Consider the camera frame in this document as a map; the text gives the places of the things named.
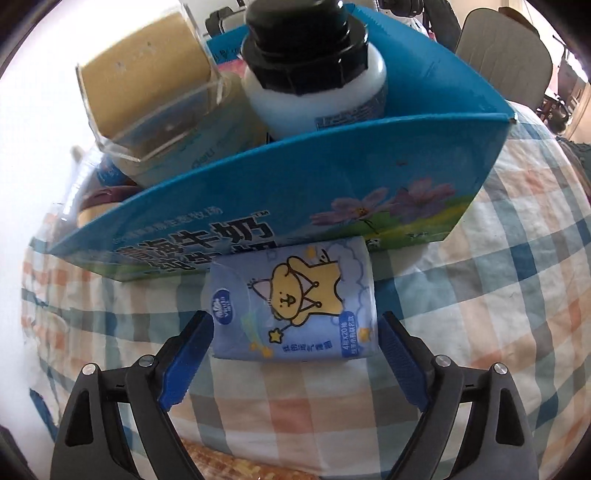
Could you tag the tan woven thing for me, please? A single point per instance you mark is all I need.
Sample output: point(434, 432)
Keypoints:
point(249, 464)

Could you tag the light blue tissue pack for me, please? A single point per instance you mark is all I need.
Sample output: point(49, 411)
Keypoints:
point(295, 295)

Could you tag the grey shell chair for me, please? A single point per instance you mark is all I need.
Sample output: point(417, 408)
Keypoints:
point(503, 50)

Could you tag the checked tablecloth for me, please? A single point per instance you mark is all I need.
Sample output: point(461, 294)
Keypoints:
point(508, 277)

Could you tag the small tan box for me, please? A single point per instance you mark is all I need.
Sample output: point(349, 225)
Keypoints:
point(147, 60)

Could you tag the blue cardboard box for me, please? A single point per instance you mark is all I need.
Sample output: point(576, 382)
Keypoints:
point(277, 184)

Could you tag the black-lidded white bottle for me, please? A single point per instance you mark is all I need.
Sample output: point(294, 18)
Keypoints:
point(323, 106)

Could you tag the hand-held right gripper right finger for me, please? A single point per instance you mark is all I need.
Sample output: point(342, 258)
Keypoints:
point(401, 360)

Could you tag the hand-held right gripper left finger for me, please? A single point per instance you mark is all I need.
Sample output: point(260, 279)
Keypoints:
point(194, 355)

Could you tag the purple round container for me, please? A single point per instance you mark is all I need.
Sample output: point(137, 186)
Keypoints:
point(111, 196)

